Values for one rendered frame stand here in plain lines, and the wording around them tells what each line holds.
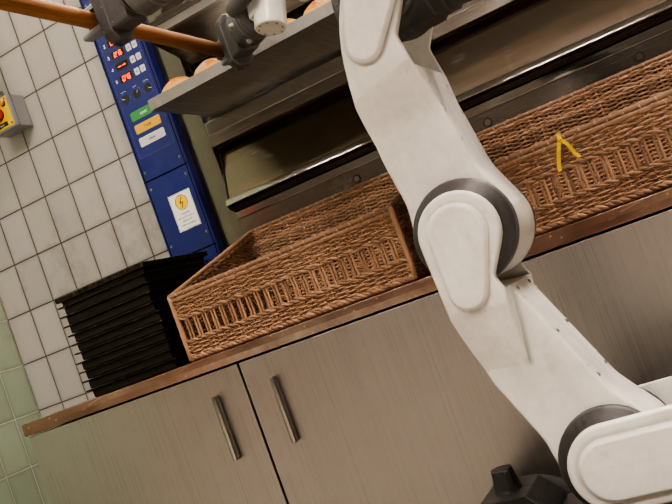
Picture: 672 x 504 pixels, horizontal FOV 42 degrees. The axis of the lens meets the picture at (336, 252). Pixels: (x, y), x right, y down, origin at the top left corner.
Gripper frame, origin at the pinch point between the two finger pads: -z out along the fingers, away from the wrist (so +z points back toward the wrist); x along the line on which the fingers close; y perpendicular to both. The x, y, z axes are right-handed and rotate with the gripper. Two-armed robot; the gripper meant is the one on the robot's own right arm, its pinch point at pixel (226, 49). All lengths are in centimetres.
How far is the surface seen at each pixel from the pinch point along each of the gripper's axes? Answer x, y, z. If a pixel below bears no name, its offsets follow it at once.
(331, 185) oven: -32.4, -27.5, -22.4
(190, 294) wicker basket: -48, 25, -9
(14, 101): 29, 23, -89
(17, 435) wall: -64, 50, -114
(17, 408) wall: -56, 47, -116
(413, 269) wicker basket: -60, -4, 30
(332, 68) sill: -5.0, -34.4, -12.8
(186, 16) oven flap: 20.2, -7.6, -26.4
